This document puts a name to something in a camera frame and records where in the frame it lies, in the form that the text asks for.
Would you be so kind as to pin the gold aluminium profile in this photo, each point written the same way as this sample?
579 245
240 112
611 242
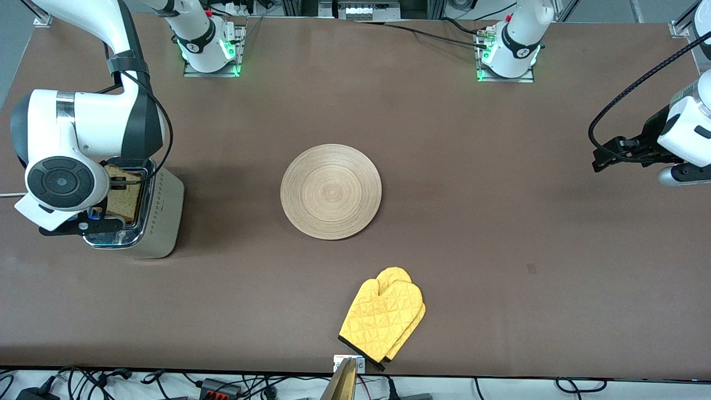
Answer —
343 386

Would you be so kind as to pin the white power strip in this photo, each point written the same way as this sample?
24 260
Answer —
241 8

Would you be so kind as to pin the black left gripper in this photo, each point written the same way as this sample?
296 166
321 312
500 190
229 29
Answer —
646 142

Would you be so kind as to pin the red and black connector box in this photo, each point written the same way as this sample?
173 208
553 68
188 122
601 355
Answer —
219 388

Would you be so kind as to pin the round wooden plate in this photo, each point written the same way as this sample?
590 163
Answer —
330 191

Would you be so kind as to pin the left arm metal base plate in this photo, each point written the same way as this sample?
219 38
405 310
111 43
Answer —
530 78

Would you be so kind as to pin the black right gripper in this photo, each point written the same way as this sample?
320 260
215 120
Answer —
104 205

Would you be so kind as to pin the black power adapter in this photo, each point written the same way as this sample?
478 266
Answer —
36 395

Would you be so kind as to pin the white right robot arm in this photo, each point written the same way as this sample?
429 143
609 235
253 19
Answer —
83 122

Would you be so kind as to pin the yellow quilted oven mitt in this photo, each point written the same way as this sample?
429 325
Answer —
395 273
383 319

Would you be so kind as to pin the brown bread slice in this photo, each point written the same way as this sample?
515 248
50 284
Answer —
125 203

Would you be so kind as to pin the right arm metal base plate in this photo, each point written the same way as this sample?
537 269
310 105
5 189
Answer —
236 61

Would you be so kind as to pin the black plug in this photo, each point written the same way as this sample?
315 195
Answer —
408 396

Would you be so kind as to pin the silver two-slot toaster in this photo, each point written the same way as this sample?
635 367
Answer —
164 222

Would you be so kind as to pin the small metal edge bracket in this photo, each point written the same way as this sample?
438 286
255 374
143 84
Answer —
339 364

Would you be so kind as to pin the white terminal block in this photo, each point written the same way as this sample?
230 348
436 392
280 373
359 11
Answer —
366 10

